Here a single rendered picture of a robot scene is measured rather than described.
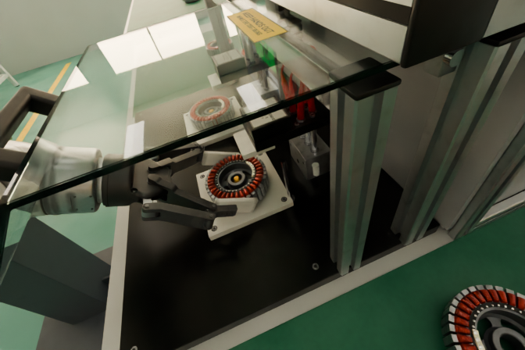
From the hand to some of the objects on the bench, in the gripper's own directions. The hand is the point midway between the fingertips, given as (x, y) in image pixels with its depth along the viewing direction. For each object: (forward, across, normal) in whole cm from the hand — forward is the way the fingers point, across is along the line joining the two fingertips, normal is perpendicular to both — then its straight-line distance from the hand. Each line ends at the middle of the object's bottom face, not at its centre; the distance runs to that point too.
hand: (236, 180), depth 45 cm
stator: (+21, +33, +6) cm, 39 cm away
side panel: (+38, +20, +15) cm, 45 cm away
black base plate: (+4, -12, -4) cm, 14 cm away
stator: (+1, 0, -2) cm, 2 cm away
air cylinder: (+14, 0, +4) cm, 15 cm away
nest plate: (+2, 0, -3) cm, 3 cm away
